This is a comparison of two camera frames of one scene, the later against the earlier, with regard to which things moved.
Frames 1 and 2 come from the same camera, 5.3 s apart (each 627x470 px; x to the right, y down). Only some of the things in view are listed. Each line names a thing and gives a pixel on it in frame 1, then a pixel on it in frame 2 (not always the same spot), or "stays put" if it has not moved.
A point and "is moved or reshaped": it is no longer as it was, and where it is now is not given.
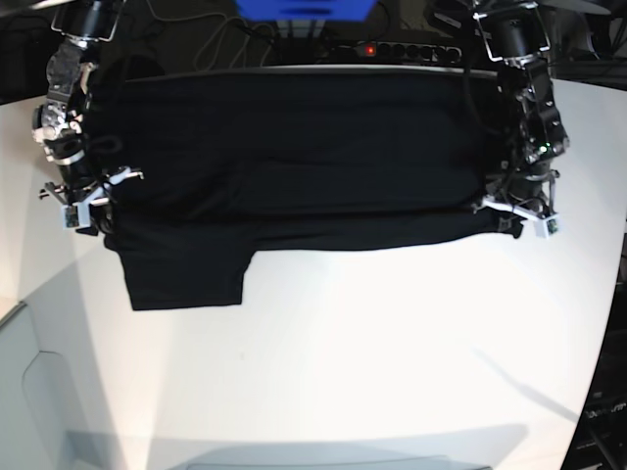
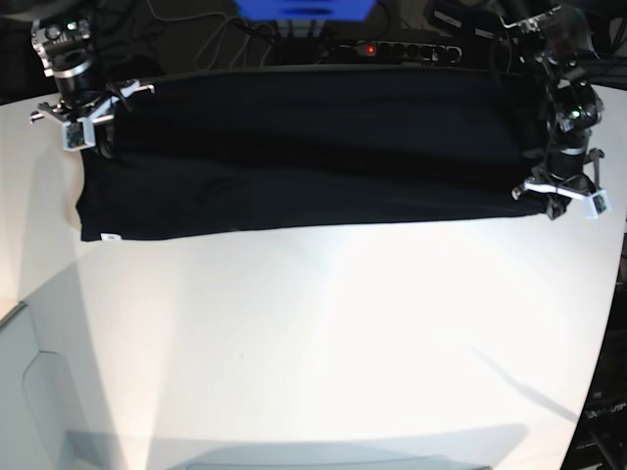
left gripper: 530,194 to 571,171
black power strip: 400,52 stays put
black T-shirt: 205,168 is moved or reshaped
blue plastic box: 306,10 stays put
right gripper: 82,187 to 80,95
